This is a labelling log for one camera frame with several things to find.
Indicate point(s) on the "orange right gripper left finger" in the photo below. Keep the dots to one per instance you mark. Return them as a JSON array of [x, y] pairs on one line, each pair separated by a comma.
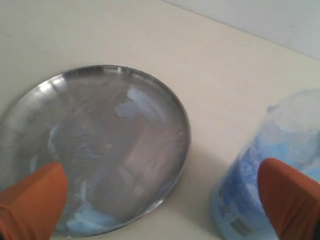
[[31, 208]]

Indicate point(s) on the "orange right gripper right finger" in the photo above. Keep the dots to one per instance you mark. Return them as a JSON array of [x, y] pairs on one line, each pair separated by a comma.
[[290, 199]]

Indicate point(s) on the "blue soap pump bottle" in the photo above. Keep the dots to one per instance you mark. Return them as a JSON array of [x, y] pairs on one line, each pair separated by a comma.
[[289, 132]]

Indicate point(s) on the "round stainless steel plate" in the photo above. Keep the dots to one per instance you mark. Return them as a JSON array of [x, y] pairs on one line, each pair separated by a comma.
[[121, 135]]

